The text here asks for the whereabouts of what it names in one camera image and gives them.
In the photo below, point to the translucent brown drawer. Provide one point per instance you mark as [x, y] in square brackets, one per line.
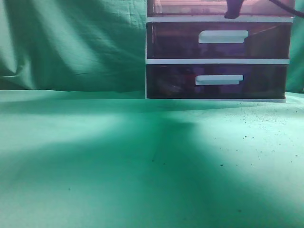
[212, 7]
[214, 40]
[215, 81]

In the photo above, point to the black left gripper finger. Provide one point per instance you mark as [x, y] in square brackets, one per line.
[233, 9]

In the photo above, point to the white plastic drawer cabinet frame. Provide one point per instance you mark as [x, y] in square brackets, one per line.
[284, 4]

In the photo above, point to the green backdrop cloth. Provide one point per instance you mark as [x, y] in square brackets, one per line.
[73, 45]

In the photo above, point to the green table cloth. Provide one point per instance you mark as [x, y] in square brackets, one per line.
[104, 160]

